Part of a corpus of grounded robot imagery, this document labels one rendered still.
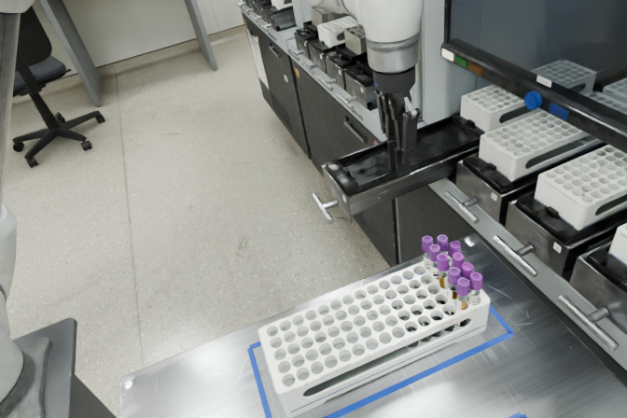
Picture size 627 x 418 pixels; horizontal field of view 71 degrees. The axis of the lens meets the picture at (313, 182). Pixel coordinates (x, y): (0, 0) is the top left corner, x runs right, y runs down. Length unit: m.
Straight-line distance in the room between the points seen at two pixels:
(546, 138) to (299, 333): 0.60
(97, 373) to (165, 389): 1.21
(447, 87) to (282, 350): 0.72
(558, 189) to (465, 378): 0.36
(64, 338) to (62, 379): 0.09
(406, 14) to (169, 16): 3.69
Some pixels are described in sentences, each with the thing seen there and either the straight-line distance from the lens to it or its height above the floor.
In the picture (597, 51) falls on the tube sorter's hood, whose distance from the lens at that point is 0.76.
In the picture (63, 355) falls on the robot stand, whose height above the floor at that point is 0.70.
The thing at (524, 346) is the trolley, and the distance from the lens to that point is 0.68.
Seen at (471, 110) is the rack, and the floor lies 0.85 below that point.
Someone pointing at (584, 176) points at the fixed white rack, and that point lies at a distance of 0.88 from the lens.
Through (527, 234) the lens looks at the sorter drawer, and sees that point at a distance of 0.88.
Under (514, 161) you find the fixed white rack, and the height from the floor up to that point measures 0.86.
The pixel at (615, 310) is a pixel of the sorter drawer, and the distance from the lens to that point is 0.82.
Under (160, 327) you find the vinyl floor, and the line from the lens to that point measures 1.90.
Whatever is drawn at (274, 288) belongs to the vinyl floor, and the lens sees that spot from 1.82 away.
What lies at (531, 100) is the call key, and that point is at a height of 0.98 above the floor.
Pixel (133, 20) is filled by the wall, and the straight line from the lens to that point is 4.32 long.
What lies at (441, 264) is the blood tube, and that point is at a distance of 0.60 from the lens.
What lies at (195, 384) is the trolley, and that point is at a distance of 0.70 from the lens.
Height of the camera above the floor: 1.39
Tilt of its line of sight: 38 degrees down
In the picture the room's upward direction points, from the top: 12 degrees counter-clockwise
